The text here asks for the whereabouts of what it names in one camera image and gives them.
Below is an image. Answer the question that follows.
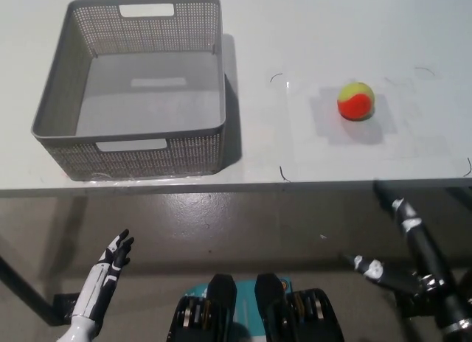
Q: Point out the yellow orange tennis ball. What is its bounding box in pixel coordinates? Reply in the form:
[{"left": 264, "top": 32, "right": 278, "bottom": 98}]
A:
[{"left": 336, "top": 81, "right": 376, "bottom": 120}]

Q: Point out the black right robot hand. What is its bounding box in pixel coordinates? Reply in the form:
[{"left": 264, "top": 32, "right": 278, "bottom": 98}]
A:
[{"left": 341, "top": 179, "right": 472, "bottom": 342}]

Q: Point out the black metal table leg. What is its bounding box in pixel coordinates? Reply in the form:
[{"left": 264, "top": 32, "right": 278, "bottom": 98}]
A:
[{"left": 0, "top": 242, "right": 80, "bottom": 327}]

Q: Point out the grey perforated plastic basket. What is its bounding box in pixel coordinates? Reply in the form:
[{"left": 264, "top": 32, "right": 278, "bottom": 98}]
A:
[{"left": 30, "top": 0, "right": 227, "bottom": 182}]

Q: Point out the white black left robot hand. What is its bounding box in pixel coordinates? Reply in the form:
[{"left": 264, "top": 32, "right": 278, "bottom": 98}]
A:
[{"left": 70, "top": 228, "right": 136, "bottom": 321}]

